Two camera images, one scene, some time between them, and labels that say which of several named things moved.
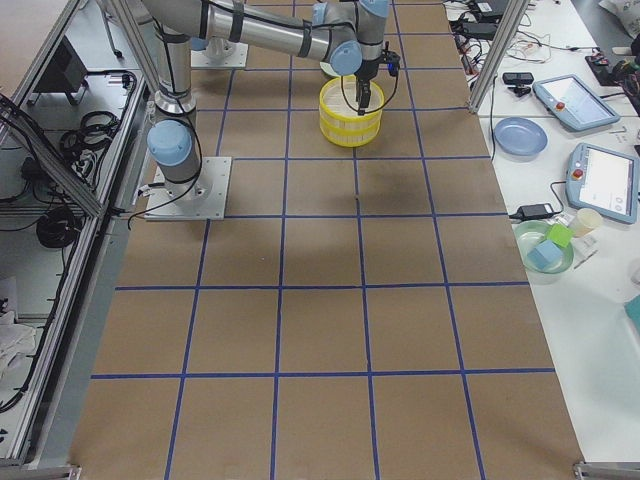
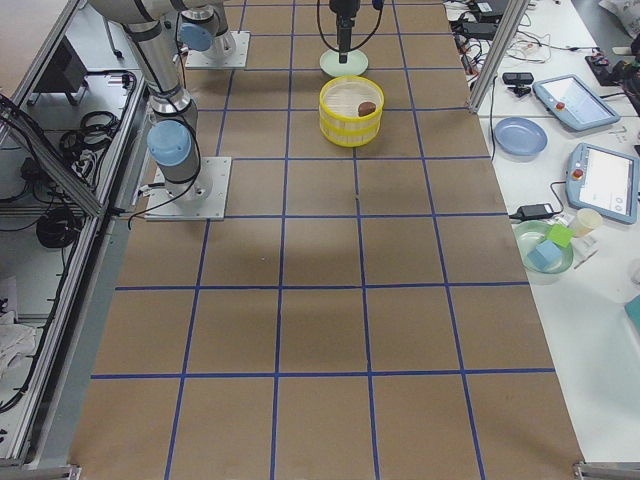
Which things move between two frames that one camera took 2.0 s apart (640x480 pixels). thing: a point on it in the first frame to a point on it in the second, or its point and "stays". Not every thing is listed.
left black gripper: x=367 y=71 to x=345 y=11
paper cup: x=587 y=220 stays
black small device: x=518 y=78 stays
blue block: x=544 y=254 stays
